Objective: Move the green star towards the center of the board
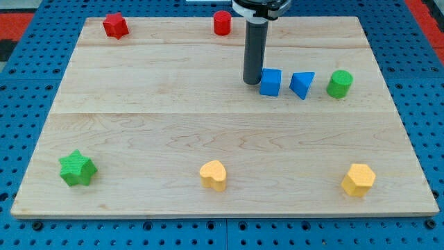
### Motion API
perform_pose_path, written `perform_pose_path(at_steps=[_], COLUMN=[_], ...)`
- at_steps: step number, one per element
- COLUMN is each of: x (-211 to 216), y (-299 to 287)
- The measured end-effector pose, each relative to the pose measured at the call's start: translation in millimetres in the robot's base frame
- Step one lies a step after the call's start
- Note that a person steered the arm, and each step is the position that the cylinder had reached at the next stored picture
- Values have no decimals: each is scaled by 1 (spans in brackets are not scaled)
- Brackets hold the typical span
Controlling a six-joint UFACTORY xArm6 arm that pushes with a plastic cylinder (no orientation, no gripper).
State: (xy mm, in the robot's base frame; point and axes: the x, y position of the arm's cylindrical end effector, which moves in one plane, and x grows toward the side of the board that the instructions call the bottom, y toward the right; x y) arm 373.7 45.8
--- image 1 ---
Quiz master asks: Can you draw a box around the black white robot arm flange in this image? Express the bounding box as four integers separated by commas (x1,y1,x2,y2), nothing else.
232,0,292,21

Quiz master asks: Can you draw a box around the wooden board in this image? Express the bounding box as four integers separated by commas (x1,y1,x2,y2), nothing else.
11,17,439,219

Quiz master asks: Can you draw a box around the red star block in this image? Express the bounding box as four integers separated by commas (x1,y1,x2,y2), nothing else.
103,12,129,40

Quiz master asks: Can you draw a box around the green star block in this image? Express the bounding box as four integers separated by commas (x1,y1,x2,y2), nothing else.
58,149,98,187

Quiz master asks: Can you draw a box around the yellow heart block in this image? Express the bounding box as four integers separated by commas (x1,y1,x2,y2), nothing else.
199,160,227,192

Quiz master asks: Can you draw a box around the blue cube block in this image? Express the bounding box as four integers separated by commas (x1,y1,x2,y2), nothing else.
259,68,282,97

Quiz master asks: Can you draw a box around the blue triangular prism block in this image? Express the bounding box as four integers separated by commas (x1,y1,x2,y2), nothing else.
289,72,315,100

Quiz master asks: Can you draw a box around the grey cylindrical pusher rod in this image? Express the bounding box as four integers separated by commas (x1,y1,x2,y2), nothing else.
243,19,268,85

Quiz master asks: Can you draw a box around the red cylinder block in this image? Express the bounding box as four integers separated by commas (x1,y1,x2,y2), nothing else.
213,10,232,35

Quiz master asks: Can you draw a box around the green cylinder block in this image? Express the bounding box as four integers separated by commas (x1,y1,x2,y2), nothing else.
326,70,354,99

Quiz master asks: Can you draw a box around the yellow hexagon block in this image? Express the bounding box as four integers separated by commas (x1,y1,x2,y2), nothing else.
341,163,376,197

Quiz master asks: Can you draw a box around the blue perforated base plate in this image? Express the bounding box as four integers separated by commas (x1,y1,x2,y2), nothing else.
1,0,443,249

